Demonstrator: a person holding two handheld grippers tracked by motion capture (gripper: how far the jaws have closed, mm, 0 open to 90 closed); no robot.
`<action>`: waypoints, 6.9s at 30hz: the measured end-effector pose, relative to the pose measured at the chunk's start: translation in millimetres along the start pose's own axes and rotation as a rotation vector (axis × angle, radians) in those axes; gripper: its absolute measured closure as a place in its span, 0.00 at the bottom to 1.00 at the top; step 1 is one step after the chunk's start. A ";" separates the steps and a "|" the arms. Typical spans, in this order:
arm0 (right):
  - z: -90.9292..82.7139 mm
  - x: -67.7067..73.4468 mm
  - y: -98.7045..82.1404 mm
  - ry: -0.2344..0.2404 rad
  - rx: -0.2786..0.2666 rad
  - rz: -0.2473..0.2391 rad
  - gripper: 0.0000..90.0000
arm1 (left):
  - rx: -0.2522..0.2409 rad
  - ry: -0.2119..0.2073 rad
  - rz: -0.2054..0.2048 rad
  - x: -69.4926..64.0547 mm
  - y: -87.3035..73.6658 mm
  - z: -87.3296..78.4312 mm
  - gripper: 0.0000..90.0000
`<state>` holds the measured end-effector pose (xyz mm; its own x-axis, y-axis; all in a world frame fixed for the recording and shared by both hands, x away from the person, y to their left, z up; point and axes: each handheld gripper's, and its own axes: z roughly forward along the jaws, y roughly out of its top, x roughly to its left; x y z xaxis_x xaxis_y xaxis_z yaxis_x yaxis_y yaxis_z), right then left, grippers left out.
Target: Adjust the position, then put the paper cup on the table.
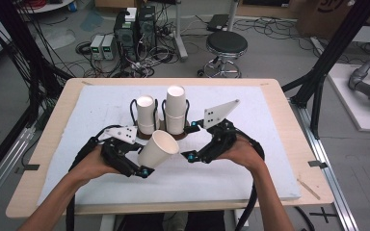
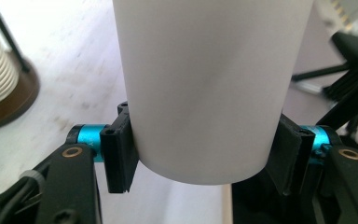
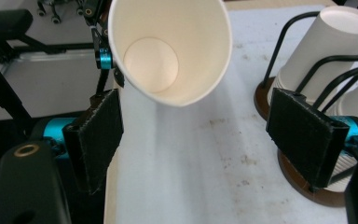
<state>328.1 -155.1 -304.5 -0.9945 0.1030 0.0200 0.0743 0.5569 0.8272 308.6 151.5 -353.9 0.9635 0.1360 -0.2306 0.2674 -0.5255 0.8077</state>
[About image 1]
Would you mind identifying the grey metal desk leg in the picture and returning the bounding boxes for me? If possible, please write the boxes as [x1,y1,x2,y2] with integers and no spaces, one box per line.
[172,0,190,63]
[226,0,240,32]

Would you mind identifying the grey power supply unit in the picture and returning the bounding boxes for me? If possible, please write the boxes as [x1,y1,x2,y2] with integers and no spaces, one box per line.
[89,34,105,62]
[101,34,118,62]

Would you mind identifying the black round stool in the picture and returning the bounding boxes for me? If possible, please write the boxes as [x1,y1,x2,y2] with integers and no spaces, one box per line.
[197,30,249,79]

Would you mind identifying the black sleeved cable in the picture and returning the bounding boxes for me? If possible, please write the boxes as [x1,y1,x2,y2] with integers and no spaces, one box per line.
[66,124,124,231]
[234,129,266,231]

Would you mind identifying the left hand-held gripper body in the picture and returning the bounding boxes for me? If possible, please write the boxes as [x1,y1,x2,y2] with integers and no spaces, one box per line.
[100,125,143,178]

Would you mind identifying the person's dark trousers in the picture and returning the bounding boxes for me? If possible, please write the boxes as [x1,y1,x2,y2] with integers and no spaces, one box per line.
[117,211,227,231]

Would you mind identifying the black metal frame with cables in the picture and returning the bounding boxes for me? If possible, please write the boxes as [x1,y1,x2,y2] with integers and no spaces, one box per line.
[0,0,66,191]

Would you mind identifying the white platform board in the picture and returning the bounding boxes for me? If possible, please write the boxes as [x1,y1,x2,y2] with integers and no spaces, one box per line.
[327,62,370,133]

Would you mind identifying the round white table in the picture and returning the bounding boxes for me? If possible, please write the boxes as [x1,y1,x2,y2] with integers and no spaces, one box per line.
[17,0,75,14]

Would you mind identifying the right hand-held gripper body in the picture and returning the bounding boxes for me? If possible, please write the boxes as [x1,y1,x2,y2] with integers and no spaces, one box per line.
[198,98,241,164]

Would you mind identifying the white foam board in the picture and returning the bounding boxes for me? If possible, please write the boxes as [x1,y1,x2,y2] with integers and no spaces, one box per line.
[37,84,303,207]

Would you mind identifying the person's left hand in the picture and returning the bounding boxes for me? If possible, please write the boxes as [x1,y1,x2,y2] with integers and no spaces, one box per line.
[71,145,123,188]

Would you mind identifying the tangle of floor cables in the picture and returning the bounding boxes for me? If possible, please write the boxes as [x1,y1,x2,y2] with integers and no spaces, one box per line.
[73,18,177,79]

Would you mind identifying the light wooden table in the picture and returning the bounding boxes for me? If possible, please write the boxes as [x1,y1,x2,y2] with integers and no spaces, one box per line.
[5,76,335,219]

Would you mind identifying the small white box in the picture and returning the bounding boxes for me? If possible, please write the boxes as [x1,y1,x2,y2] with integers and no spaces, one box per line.
[124,7,139,23]

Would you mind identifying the black computer tower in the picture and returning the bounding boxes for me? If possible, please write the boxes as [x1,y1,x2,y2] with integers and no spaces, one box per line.
[113,11,140,62]
[137,5,157,50]

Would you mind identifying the large cardboard box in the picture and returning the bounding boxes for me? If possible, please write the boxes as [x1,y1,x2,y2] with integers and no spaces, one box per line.
[294,0,370,40]

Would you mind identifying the person's right hand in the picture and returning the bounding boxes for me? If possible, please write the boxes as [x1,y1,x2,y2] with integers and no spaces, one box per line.
[216,134,268,172]

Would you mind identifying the wooden cup holder black rods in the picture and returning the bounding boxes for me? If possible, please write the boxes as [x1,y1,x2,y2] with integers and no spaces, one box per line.
[161,97,192,141]
[128,97,162,141]

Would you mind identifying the stack of white paper cups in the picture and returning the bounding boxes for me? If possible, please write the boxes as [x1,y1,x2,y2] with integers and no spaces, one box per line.
[136,94,161,136]
[164,85,187,136]

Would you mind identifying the thin wooden stick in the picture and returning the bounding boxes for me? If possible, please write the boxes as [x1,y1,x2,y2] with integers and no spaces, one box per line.
[296,178,322,201]

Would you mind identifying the aluminium floor rail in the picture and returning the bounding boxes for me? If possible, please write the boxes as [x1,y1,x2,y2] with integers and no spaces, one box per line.
[0,124,37,216]
[288,97,361,231]

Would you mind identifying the single white paper cup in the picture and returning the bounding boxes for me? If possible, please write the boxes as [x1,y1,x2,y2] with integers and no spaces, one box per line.
[137,129,181,170]

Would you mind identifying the red cable bundle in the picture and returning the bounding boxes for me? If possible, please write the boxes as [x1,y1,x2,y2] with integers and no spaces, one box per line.
[23,0,47,10]

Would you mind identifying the flat black device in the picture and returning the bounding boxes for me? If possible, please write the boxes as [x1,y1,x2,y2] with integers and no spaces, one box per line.
[206,13,231,33]

